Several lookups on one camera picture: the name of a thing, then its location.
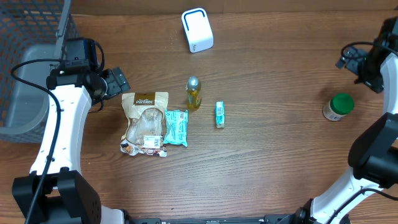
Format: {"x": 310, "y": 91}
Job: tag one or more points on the white barcode scanner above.
{"x": 197, "y": 30}

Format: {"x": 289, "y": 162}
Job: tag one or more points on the small Kleenex tissue pack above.
{"x": 220, "y": 114}

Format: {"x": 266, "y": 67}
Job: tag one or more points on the teal tissue pack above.
{"x": 176, "y": 124}

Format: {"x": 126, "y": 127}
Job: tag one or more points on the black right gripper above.
{"x": 349, "y": 63}

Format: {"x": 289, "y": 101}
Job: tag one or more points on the green lid jar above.
{"x": 338, "y": 107}

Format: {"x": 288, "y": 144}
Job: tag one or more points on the grey plastic mesh basket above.
{"x": 34, "y": 31}

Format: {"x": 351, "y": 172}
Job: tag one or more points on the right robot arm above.
{"x": 372, "y": 158}

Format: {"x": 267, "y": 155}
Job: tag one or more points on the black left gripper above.
{"x": 114, "y": 88}

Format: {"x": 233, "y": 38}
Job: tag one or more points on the clear bottle with silver cap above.
{"x": 193, "y": 88}

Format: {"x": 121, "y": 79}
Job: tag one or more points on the brown snack packet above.
{"x": 145, "y": 113}

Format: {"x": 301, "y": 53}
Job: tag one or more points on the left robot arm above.
{"x": 55, "y": 190}

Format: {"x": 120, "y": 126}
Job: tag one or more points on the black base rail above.
{"x": 211, "y": 221}

